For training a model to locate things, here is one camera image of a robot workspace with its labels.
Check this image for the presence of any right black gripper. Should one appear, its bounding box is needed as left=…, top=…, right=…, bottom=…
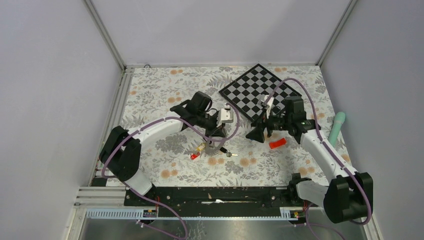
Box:
left=245, top=107, right=292, bottom=144

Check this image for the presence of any large grey metal keyring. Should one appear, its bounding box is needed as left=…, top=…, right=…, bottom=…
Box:
left=203, top=141, right=224, bottom=156

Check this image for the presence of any yellow key tag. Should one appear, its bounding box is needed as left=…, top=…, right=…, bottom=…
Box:
left=196, top=143, right=206, bottom=152

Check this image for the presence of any black key fob with key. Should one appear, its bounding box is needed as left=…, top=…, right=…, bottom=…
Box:
left=220, top=147, right=238, bottom=157

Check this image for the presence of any red key tag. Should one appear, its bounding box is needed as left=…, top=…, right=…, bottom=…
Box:
left=190, top=154, right=199, bottom=160

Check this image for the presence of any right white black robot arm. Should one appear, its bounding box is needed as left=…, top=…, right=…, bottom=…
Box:
left=246, top=95, right=373, bottom=225

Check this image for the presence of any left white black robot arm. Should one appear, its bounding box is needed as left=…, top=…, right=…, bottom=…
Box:
left=98, top=91, right=234, bottom=206

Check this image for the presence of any red plastic block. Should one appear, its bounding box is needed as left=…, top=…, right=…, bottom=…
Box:
left=268, top=138, right=287, bottom=149

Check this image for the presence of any black white checkerboard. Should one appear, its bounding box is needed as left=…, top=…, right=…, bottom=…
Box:
left=218, top=64, right=281, bottom=122

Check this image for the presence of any floral table mat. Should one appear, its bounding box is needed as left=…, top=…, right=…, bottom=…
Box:
left=120, top=66, right=328, bottom=187

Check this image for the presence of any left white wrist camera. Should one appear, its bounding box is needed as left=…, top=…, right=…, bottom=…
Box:
left=216, top=103, right=234, bottom=127

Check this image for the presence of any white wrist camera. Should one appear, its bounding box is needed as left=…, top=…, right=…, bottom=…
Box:
left=260, top=94, right=274, bottom=119
left=216, top=103, right=234, bottom=127

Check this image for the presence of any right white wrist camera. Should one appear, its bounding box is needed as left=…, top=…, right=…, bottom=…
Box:
left=260, top=94, right=274, bottom=119

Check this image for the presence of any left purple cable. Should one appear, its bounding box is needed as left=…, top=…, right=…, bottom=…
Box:
left=100, top=102, right=241, bottom=240

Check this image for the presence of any purple cable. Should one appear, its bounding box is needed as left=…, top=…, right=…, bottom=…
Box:
left=100, top=102, right=241, bottom=240
left=263, top=78, right=373, bottom=240

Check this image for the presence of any white slotted cable duct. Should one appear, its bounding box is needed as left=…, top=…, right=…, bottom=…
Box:
left=85, top=207, right=298, bottom=221

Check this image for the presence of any mint green cylinder handle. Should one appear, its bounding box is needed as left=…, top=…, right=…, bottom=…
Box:
left=328, top=111, right=346, bottom=147

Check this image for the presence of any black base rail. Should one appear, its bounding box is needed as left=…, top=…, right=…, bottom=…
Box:
left=123, top=186, right=304, bottom=215

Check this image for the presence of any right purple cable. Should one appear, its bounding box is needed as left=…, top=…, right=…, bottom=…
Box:
left=263, top=78, right=373, bottom=240

